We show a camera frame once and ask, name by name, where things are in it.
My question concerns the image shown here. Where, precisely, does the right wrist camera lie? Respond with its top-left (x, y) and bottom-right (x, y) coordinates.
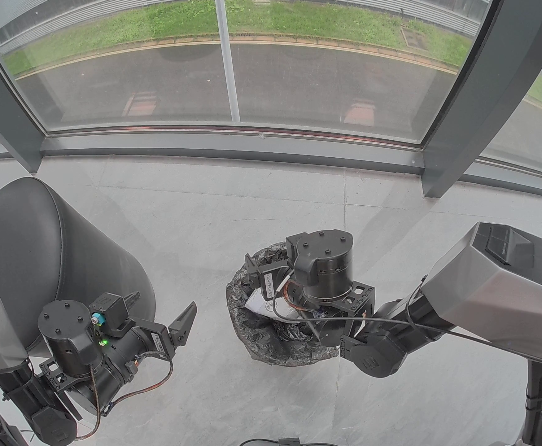
top-left (285, 233), bottom-right (320, 288)

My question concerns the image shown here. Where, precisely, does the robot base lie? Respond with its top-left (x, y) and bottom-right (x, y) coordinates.
top-left (239, 436), bottom-right (328, 446)

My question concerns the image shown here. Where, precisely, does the dark grey round chair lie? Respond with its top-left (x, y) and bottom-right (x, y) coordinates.
top-left (0, 177), bottom-right (156, 361)

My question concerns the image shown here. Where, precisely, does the black cable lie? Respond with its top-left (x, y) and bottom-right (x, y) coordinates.
top-left (271, 274), bottom-right (542, 361)
top-left (20, 356), bottom-right (175, 442)

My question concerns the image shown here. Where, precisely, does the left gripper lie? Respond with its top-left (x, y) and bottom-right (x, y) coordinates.
top-left (77, 291), bottom-right (198, 410)

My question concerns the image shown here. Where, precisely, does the window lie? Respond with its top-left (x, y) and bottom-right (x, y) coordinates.
top-left (0, 0), bottom-right (542, 201)

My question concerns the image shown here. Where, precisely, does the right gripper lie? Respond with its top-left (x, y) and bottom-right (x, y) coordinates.
top-left (244, 254), bottom-right (296, 303)

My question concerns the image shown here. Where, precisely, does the black plastic bag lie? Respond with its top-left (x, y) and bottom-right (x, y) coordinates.
top-left (226, 241), bottom-right (346, 367)

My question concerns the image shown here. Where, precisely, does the white printed wrapper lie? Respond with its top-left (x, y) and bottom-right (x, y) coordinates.
top-left (244, 291), bottom-right (316, 322)

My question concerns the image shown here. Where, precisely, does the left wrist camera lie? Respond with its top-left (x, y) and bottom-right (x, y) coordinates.
top-left (89, 293), bottom-right (131, 338)

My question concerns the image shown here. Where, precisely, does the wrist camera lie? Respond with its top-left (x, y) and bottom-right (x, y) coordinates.
top-left (285, 233), bottom-right (320, 288)
top-left (89, 293), bottom-right (131, 338)

